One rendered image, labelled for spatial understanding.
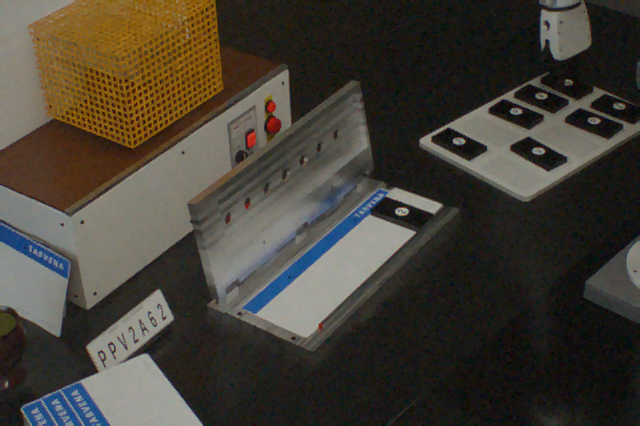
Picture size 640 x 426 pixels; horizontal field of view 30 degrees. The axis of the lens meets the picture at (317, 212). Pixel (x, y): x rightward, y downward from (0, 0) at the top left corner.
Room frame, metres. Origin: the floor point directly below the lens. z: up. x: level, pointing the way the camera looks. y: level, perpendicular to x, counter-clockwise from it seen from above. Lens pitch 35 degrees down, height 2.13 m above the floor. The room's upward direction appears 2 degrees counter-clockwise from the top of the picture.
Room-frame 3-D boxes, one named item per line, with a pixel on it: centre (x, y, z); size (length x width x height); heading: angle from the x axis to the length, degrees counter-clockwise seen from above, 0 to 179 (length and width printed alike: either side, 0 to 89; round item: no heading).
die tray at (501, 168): (1.98, -0.44, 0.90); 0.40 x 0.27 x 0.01; 130
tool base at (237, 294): (1.59, -0.03, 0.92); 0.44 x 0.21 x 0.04; 143
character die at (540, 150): (1.88, -0.41, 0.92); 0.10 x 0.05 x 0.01; 36
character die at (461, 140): (1.93, -0.27, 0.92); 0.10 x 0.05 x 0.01; 41
